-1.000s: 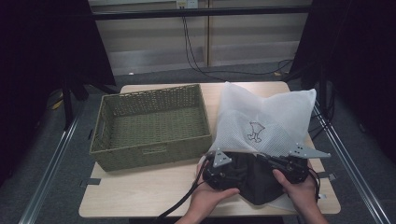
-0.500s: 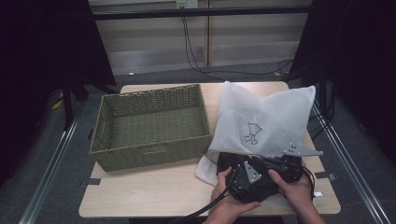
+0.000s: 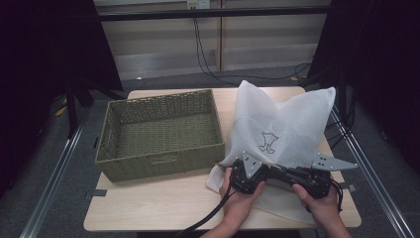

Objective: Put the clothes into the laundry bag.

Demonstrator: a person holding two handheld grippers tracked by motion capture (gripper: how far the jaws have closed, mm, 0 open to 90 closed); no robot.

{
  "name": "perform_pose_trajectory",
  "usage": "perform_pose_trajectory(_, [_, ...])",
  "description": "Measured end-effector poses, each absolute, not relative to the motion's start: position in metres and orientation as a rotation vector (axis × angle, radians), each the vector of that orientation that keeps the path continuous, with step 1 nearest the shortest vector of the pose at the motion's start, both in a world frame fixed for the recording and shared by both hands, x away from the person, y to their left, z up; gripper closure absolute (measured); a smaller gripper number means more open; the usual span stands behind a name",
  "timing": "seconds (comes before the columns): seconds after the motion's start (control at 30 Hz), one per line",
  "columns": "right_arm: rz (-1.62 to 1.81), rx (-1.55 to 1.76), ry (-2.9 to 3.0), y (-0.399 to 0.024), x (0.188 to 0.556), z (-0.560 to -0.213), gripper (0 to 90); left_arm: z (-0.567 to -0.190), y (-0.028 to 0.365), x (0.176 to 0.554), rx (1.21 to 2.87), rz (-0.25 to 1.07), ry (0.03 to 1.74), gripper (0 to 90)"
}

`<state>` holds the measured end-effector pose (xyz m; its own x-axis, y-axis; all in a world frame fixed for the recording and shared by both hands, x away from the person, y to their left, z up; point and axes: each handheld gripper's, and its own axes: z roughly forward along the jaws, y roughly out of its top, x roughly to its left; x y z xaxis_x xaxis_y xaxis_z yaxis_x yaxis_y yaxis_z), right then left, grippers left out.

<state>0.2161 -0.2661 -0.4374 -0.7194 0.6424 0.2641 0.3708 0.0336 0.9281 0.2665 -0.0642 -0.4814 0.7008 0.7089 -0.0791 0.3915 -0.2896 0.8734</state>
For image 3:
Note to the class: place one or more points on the person's right hand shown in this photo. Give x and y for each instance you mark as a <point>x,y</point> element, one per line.
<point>323,210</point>

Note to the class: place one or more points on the yellow tape piece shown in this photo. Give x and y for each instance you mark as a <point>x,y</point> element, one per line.
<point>61,111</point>

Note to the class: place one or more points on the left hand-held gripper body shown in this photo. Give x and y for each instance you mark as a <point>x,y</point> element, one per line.
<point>251,165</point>

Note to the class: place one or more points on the black curtain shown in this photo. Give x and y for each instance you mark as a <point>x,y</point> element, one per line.
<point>39,49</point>
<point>379,49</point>

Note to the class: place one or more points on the aluminium floor rail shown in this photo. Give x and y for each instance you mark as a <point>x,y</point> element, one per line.
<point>49,188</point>
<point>383,198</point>

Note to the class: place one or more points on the grey tape strip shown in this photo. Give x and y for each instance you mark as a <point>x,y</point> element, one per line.
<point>351,187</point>
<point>99,192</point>

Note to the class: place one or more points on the black metal stand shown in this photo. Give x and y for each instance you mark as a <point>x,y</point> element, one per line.
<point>343,95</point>
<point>71,112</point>

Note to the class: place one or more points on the person's left hand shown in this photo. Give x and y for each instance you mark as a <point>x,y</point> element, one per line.
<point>239,205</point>

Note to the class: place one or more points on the black horizontal bar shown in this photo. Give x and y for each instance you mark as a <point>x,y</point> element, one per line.
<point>231,13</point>

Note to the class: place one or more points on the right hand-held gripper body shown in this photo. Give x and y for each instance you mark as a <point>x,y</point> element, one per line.
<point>317,181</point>

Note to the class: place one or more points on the white wall socket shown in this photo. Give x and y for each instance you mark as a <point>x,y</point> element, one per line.
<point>198,4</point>

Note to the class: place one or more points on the white mesh laundry bag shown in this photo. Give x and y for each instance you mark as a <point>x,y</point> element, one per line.
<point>280,119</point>

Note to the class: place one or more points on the green woven basket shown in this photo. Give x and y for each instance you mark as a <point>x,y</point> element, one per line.
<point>165,135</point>

